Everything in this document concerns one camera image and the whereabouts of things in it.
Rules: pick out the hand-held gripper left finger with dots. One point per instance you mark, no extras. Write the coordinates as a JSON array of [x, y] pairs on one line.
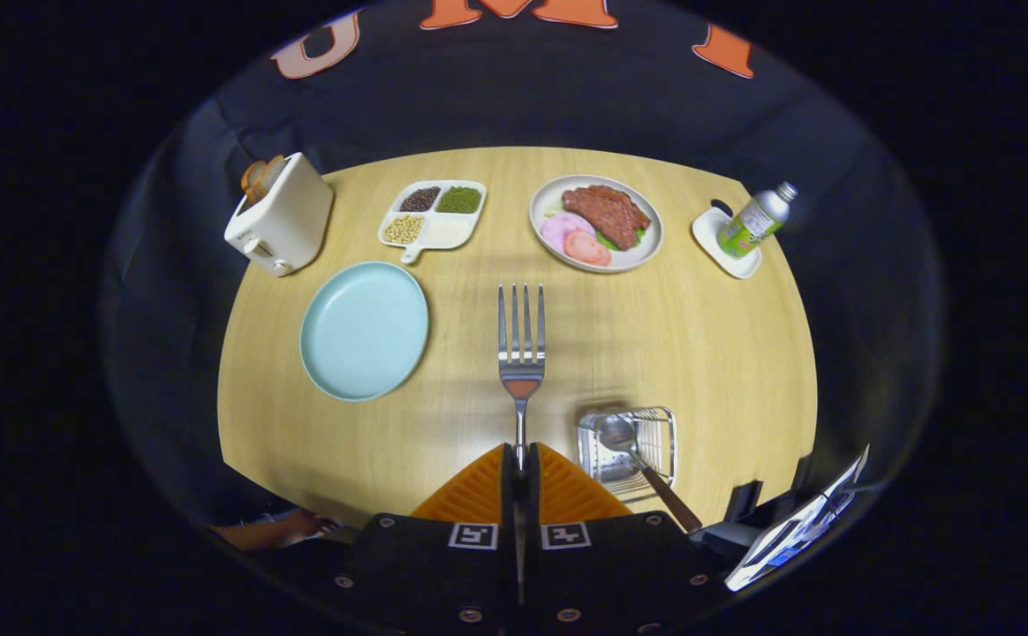
[[508, 495]]

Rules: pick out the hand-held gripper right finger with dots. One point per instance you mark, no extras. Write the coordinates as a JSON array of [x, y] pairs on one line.
[[532, 495]]

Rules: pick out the metal fork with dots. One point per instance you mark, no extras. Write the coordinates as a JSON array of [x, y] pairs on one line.
[[521, 371]]

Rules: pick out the perforated metal basket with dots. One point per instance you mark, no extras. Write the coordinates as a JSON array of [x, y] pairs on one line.
[[660, 442]]

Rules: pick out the black stand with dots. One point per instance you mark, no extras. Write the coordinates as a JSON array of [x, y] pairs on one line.
[[742, 502]]

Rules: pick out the light blue plate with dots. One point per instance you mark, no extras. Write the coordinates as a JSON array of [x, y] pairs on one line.
[[364, 331]]

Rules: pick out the pink ham slice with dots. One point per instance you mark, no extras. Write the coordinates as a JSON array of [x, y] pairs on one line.
[[586, 249], [558, 230]]

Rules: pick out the round white food plate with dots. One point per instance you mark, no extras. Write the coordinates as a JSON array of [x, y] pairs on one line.
[[629, 259]]

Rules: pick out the green lettuce leaf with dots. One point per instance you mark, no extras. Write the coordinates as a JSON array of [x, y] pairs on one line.
[[604, 240]]

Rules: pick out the white divided dish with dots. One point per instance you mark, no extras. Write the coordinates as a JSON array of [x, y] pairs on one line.
[[452, 231]]

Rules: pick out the pile of pale beans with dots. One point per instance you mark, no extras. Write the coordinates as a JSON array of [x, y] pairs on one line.
[[403, 230]]

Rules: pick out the brown steak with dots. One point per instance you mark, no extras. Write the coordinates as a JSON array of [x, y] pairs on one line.
[[607, 215]]

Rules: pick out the pile of green beans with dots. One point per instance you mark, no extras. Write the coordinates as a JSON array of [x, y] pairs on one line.
[[460, 200]]

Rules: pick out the pile of dark beans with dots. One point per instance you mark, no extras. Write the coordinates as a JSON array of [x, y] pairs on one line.
[[420, 200]]

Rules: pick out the small white rectangular tray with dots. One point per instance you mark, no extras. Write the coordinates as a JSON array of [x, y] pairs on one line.
[[708, 238]]

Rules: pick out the white toaster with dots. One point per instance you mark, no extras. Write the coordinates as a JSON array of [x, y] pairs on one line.
[[289, 221]]

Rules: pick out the green label metal bottle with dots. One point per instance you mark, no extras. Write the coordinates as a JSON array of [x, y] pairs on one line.
[[752, 221]]

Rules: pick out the toasted bread slice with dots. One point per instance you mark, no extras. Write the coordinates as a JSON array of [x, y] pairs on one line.
[[262, 177]]

